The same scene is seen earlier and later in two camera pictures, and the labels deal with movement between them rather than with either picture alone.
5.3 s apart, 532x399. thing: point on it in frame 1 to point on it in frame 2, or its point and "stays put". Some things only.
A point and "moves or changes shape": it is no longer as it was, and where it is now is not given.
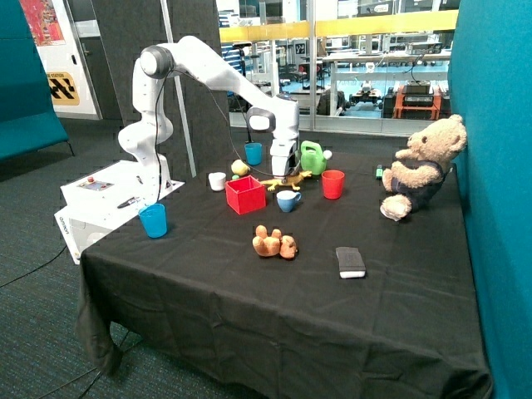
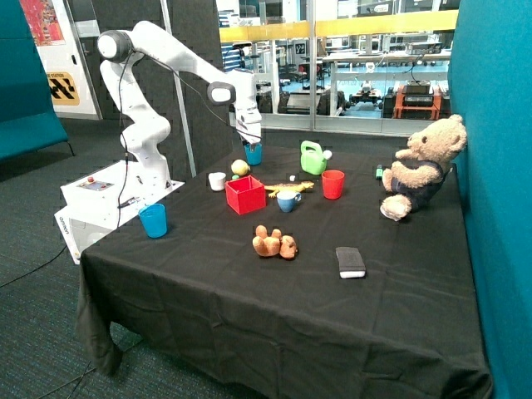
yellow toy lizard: (289, 180) moves or changes shape
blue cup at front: (154, 218) stays put
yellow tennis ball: (239, 168) stays put
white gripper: (279, 152) to (248, 123)
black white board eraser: (351, 263) stays put
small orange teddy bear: (273, 245) stays put
